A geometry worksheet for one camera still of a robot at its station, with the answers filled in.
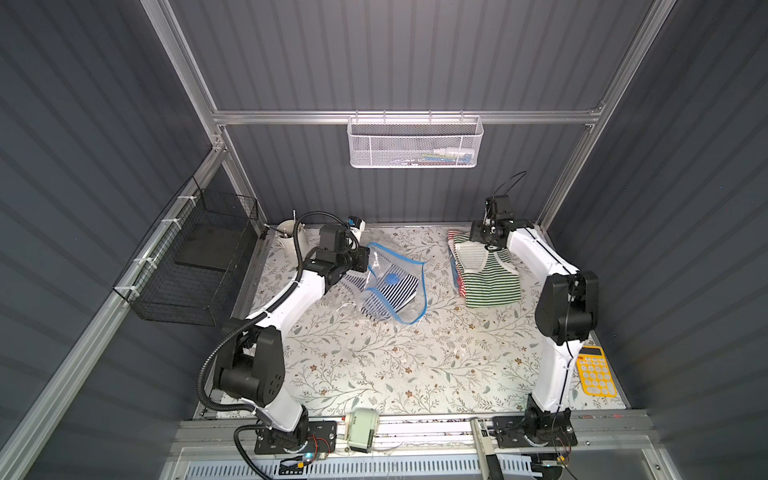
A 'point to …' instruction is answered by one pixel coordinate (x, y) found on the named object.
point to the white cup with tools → (286, 241)
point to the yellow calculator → (595, 372)
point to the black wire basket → (183, 271)
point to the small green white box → (360, 425)
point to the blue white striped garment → (382, 293)
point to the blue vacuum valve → (392, 278)
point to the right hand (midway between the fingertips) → (485, 231)
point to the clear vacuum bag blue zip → (416, 310)
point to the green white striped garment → (491, 277)
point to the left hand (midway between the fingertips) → (371, 251)
